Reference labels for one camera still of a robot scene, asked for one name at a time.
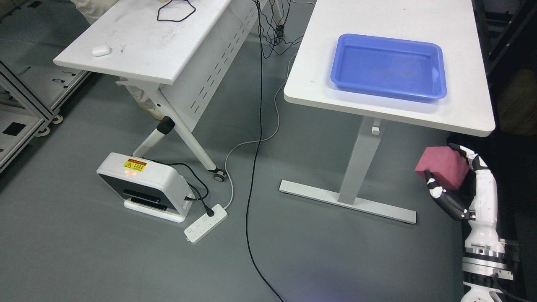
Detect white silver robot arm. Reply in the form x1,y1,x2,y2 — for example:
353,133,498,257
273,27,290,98
461,239,528,302

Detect aluminium frame cart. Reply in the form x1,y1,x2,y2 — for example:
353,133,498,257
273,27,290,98
0,62,91,171

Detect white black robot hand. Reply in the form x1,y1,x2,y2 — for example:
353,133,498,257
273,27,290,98
424,143,505,252

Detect blue plastic tray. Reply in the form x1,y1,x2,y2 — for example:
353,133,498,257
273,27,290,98
330,33,447,102

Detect white power cord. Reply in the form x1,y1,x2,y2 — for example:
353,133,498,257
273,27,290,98
222,52,298,210

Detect white box device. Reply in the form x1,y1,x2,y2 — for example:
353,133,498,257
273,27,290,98
96,153,194,223

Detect long black cable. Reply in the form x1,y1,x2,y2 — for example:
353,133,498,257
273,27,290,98
245,0,286,302

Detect white folding table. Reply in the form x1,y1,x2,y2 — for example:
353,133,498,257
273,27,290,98
53,0,258,182

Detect pink foam block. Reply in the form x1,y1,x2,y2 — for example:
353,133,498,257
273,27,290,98
414,146,469,190

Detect white standing desk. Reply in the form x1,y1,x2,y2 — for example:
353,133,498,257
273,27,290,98
279,0,495,224

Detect white power strip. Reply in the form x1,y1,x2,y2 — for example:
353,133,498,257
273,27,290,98
184,204,228,244

